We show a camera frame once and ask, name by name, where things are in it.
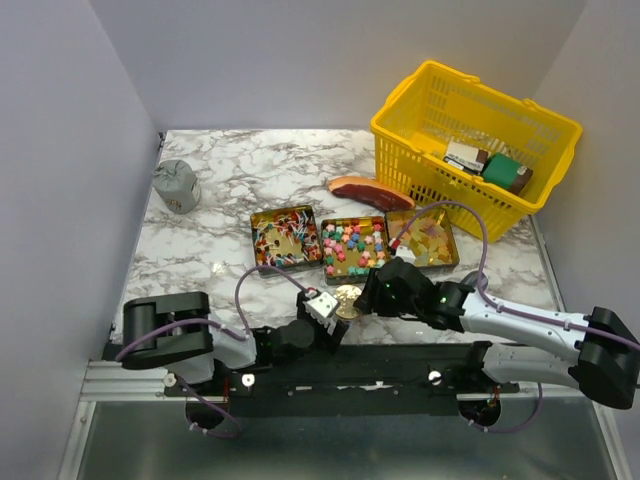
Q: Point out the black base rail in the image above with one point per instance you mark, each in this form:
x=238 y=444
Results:
x=355 y=380

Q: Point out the green box in basket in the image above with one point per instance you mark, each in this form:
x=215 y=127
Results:
x=502 y=171

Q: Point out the round jar lid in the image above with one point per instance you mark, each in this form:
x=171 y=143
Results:
x=347 y=295

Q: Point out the tin of star candies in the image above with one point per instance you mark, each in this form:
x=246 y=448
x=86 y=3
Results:
x=353 y=247

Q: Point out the yellow shopping basket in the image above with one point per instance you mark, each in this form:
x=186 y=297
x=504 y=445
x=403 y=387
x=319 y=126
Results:
x=438 y=105

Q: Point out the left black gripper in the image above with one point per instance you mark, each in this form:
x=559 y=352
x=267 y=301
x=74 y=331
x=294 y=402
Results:
x=325 y=340

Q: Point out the tin of lollipops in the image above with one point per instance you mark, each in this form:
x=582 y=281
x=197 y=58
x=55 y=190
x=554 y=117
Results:
x=286 y=238

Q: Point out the metal candy scoop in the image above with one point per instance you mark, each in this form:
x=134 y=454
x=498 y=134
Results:
x=474 y=281

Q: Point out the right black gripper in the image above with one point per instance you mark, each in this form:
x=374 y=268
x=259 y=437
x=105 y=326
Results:
x=365 y=300

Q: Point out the grey drawstring pouch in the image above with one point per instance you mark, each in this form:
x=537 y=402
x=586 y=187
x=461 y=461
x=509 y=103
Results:
x=177 y=185

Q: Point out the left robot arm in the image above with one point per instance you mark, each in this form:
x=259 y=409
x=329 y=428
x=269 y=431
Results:
x=180 y=333

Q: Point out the brown chocolate bar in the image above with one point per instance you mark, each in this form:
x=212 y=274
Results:
x=523 y=176

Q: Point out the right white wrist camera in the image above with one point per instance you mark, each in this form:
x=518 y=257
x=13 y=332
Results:
x=405 y=253

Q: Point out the fake bacon slab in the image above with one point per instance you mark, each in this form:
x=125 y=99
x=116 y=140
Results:
x=370 y=192

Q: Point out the tin of popsicle gummies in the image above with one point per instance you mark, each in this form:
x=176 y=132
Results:
x=430 y=237

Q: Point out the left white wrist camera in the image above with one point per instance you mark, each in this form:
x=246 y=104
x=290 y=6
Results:
x=322 y=307

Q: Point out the black white packet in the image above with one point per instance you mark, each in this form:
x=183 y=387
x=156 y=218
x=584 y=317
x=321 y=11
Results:
x=465 y=157

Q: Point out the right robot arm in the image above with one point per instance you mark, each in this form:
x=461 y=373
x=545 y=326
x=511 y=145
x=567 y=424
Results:
x=593 y=353

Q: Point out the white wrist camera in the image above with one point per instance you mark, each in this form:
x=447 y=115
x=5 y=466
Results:
x=405 y=253
x=322 y=307

